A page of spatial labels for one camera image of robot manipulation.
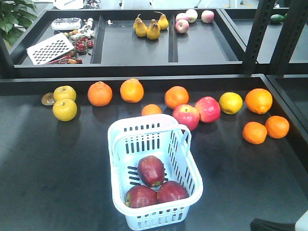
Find white plastic device box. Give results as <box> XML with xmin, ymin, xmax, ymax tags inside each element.
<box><xmin>51</xmin><ymin>17</ymin><xmax>81</xmax><ymax>30</ymax></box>

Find bright red apple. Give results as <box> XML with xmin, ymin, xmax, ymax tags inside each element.
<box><xmin>172</xmin><ymin>104</ymin><xmax>200</xmax><ymax>131</ymax></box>
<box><xmin>195</xmin><ymin>96</ymin><xmax>220</xmax><ymax>123</ymax></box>

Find green potted plant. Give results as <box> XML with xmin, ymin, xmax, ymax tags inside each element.
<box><xmin>0</xmin><ymin>0</ymin><xmax>37</xmax><ymax>46</ymax></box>

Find yellow round pear front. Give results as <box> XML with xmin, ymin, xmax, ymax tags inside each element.
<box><xmin>52</xmin><ymin>99</ymin><xmax>77</xmax><ymax>122</ymax></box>

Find pink apple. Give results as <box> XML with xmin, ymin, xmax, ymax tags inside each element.
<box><xmin>175</xmin><ymin>19</ymin><xmax>190</xmax><ymax>34</ymax></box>

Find small orange tangerine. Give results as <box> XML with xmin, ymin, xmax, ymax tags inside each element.
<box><xmin>265</xmin><ymin>115</ymin><xmax>290</xmax><ymax>139</ymax></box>

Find bumpy orange tangerine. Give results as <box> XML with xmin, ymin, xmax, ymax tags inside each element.
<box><xmin>88</xmin><ymin>81</ymin><xmax>113</xmax><ymax>106</ymax></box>

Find green avocado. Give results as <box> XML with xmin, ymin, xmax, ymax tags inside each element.
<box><xmin>270</xmin><ymin>14</ymin><xmax>285</xmax><ymax>24</ymax></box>

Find yellow round pear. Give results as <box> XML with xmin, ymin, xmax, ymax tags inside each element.
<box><xmin>219</xmin><ymin>92</ymin><xmax>243</xmax><ymax>115</ymax></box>
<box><xmin>52</xmin><ymin>99</ymin><xmax>77</xmax><ymax>122</ymax></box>

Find orange behind red apples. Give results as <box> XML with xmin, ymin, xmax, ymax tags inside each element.
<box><xmin>165</xmin><ymin>86</ymin><xmax>190</xmax><ymax>109</ymax></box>

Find brown yellow pear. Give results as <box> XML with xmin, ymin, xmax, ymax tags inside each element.
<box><xmin>147</xmin><ymin>23</ymin><xmax>160</xmax><ymax>40</ymax></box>

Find dark red apple yellow top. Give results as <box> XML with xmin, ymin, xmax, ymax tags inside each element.
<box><xmin>125</xmin><ymin>185</ymin><xmax>158</xmax><ymax>208</ymax></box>

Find light blue plastic basket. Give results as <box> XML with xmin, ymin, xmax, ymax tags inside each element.
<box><xmin>108</xmin><ymin>114</ymin><xmax>203</xmax><ymax>231</ymax></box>

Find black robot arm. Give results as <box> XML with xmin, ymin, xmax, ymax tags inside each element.
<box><xmin>250</xmin><ymin>211</ymin><xmax>308</xmax><ymax>231</ymax></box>

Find large orange tangerine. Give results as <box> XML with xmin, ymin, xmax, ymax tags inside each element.
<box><xmin>120</xmin><ymin>78</ymin><xmax>144</xmax><ymax>103</ymax></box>

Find yellow pear fruit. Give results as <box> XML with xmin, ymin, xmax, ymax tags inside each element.
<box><xmin>53</xmin><ymin>85</ymin><xmax>77</xmax><ymax>101</ymax></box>

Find black wooden produce display stand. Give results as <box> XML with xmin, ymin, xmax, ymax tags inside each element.
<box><xmin>0</xmin><ymin>9</ymin><xmax>308</xmax><ymax>231</ymax></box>

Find small orange behind basket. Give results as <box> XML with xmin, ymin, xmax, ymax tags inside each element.
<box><xmin>141</xmin><ymin>104</ymin><xmax>162</xmax><ymax>116</ymax></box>

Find large orange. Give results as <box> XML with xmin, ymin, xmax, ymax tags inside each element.
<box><xmin>245</xmin><ymin>88</ymin><xmax>273</xmax><ymax>115</ymax></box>

